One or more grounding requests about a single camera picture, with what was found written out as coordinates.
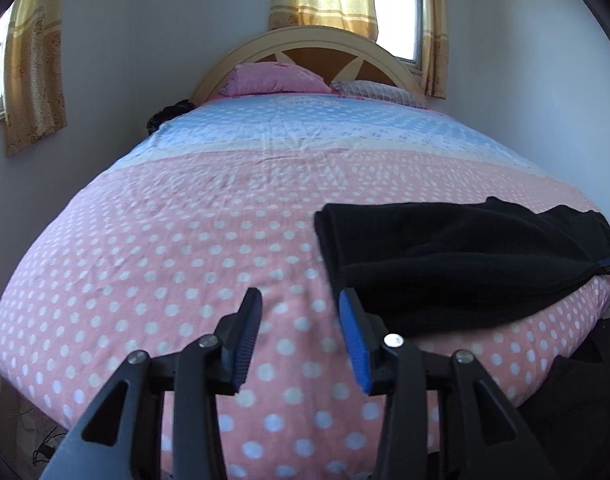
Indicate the wide yellow patterned curtain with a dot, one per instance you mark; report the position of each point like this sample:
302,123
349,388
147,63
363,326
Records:
35,75

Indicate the striped pillow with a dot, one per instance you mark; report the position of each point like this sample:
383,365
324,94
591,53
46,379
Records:
375,91

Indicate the pink pillow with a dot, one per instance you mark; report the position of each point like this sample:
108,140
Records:
275,79

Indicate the narrow yellow curtain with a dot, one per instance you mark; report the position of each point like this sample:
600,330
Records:
435,35

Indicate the cream wooden headboard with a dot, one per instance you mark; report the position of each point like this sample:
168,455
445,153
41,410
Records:
305,40

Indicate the pink polka-dot bed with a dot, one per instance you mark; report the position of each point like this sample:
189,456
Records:
160,240

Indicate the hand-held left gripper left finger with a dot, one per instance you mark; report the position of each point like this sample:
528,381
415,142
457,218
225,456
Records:
250,332

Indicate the white framed window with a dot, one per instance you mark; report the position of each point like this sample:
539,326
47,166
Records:
396,15

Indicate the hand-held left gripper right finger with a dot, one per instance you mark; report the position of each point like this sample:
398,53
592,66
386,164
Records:
353,342

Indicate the person's dark clothing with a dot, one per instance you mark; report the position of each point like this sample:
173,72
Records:
580,400

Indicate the black pants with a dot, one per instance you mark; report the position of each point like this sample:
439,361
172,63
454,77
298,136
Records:
460,260

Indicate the dark bundle beside bed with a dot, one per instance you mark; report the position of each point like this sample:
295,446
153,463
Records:
167,112

